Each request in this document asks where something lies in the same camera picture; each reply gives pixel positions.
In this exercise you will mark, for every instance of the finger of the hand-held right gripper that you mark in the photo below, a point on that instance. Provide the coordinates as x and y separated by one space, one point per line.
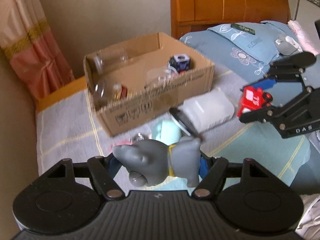
260 115
292 61

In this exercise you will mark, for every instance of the pink folded cloth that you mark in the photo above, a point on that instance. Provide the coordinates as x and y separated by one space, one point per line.
305 35

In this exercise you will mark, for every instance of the blue bedsheet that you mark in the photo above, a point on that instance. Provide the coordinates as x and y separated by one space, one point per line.
225 55

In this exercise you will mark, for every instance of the clear square plastic container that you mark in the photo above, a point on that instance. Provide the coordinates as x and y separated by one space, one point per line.
162 76

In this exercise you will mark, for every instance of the teal round object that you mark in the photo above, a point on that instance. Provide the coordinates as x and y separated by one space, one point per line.
167 131

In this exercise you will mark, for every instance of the grey plush toy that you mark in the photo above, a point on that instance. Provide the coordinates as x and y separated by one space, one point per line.
287 45

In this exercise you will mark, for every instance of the red toy truck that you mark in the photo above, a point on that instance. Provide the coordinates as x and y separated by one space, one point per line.
252 100

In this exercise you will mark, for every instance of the black and blue fidget cube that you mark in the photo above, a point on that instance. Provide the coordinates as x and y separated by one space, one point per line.
180 62

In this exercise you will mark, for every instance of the blue and grey checked towel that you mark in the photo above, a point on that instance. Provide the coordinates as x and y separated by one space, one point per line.
70 135

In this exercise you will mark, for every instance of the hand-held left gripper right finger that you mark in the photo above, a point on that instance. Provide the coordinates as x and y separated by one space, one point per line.
204 167

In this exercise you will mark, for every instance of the clear bottle of yellow capsules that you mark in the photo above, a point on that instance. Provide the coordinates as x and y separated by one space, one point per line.
110 92

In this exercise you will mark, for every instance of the pink curtain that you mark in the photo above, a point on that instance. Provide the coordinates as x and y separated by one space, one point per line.
27 42

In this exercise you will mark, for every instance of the wooden bedside table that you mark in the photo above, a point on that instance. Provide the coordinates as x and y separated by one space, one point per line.
62 92

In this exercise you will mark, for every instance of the blue floral pillow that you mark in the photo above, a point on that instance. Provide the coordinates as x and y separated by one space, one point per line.
255 43

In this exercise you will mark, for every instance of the grey cat figurine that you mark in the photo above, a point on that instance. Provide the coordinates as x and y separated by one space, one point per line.
160 160

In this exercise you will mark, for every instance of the cardboard box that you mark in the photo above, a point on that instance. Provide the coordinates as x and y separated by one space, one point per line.
155 105

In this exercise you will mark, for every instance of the white plastic bottle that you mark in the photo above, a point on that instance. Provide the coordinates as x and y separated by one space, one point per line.
210 107

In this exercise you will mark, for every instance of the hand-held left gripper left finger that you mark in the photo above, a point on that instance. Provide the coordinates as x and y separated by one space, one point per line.
100 172

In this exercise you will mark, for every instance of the clear jar with frosted lid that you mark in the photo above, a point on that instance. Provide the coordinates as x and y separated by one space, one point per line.
110 60

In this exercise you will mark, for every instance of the wooden headboard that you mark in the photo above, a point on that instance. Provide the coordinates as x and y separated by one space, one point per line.
225 2

